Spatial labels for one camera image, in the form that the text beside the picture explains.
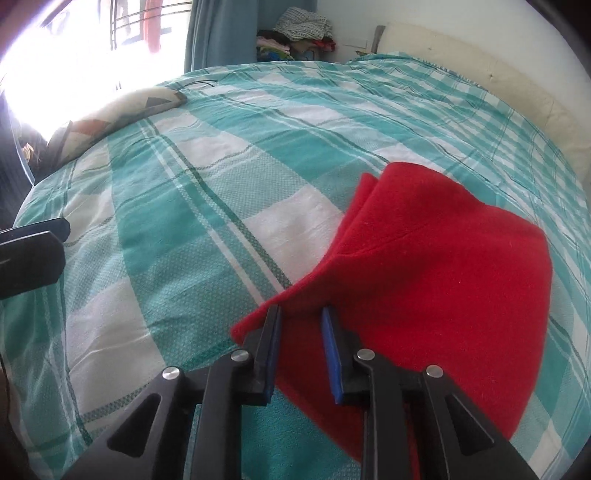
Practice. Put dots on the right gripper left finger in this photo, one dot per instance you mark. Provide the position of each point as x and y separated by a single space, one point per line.
189 421

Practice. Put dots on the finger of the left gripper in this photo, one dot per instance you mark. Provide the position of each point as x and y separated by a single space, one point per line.
59 227
30 262

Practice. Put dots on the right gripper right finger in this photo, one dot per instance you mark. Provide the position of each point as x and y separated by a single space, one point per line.
416 424

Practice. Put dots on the red knit sweater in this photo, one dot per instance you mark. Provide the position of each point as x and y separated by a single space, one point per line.
424 273

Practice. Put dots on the pile of clothes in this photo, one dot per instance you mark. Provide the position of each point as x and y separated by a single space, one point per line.
299 35

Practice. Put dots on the patterned cushion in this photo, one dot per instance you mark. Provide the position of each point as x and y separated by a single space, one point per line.
69 143

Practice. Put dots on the teal plaid bed cover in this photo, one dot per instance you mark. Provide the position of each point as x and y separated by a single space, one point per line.
186 225

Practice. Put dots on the red hanging garment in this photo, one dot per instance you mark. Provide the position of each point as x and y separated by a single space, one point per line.
150 24

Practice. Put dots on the blue curtain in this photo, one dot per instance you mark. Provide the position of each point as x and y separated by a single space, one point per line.
224 32

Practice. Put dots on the cream padded headboard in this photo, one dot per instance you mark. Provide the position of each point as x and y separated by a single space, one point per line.
499 78

